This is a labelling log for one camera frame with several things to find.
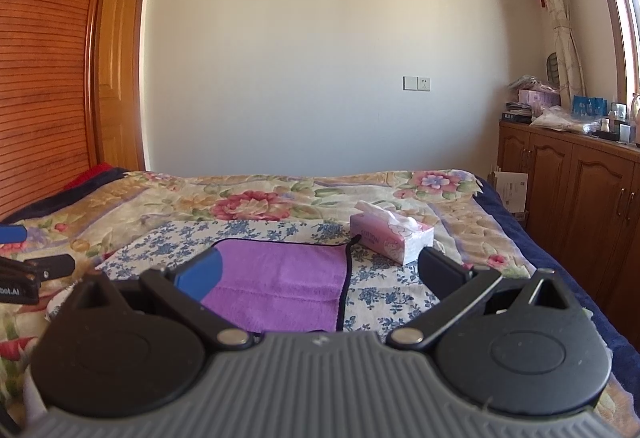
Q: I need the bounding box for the purple grey microfiber towel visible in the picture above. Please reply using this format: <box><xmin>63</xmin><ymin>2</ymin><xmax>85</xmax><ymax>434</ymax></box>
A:
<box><xmin>203</xmin><ymin>239</ymin><xmax>352</xmax><ymax>333</ymax></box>

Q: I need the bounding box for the floral bed quilt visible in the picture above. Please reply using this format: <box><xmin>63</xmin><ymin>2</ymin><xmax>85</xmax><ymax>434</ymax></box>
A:
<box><xmin>1</xmin><ymin>169</ymin><xmax>639</xmax><ymax>437</ymax></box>

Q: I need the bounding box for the pink tissue box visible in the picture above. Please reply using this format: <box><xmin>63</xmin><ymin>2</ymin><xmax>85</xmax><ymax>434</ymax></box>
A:
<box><xmin>349</xmin><ymin>201</ymin><xmax>435</xmax><ymax>266</ymax></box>

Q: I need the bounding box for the blue floral white cloth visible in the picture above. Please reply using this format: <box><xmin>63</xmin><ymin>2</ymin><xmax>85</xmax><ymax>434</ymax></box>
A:
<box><xmin>97</xmin><ymin>220</ymin><xmax>440</xmax><ymax>336</ymax></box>

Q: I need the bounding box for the red blanket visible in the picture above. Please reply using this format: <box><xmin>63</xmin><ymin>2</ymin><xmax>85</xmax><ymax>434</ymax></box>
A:
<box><xmin>63</xmin><ymin>163</ymin><xmax>114</xmax><ymax>191</ymax></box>

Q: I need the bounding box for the white cardboard box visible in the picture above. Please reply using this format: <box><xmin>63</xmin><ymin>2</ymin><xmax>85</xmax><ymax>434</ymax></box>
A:
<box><xmin>489</xmin><ymin>172</ymin><xmax>528</xmax><ymax>214</ymax></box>

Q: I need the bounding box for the wooden sideboard cabinet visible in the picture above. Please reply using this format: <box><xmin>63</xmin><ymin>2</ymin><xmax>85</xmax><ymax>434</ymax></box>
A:
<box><xmin>497</xmin><ymin>122</ymin><xmax>639</xmax><ymax>345</ymax></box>

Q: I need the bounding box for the navy blue bed sheet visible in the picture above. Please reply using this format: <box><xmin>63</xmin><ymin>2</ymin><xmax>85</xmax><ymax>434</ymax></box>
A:
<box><xmin>475</xmin><ymin>177</ymin><xmax>640</xmax><ymax>414</ymax></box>

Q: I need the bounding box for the stack of books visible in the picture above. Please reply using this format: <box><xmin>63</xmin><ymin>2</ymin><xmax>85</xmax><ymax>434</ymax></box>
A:
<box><xmin>501</xmin><ymin>101</ymin><xmax>534</xmax><ymax>125</ymax></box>

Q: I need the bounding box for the white plastic bag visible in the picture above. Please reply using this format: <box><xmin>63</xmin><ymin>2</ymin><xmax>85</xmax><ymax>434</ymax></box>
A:
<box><xmin>530</xmin><ymin>106</ymin><xmax>599</xmax><ymax>135</ymax></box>

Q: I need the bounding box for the wooden panel door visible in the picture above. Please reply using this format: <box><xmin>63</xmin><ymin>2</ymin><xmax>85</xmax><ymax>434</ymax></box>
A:
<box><xmin>96</xmin><ymin>0</ymin><xmax>145</xmax><ymax>170</ymax></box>

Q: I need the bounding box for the pink box on cabinet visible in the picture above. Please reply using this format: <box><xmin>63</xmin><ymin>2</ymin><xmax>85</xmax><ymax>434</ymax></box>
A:
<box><xmin>518</xmin><ymin>89</ymin><xmax>561</xmax><ymax>109</ymax></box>

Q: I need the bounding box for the blue gift box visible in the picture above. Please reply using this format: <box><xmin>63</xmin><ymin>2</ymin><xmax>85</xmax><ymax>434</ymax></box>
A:
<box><xmin>572</xmin><ymin>96</ymin><xmax>608</xmax><ymax>117</ymax></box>

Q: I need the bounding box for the grey fan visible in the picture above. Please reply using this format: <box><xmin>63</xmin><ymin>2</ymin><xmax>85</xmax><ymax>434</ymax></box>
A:
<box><xmin>546</xmin><ymin>52</ymin><xmax>560</xmax><ymax>89</ymax></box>

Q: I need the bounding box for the patterned beige curtain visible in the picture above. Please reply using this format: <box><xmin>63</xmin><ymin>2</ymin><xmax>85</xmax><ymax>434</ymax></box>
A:
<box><xmin>514</xmin><ymin>0</ymin><xmax>586</xmax><ymax>107</ymax></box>

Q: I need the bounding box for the wooden louvered wardrobe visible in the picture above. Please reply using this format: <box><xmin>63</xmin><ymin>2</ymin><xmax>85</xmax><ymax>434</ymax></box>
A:
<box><xmin>1</xmin><ymin>0</ymin><xmax>100</xmax><ymax>216</ymax></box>

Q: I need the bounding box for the white wall switch socket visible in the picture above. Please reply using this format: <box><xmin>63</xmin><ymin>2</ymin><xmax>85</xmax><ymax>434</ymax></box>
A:
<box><xmin>402</xmin><ymin>76</ymin><xmax>431</xmax><ymax>91</ymax></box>

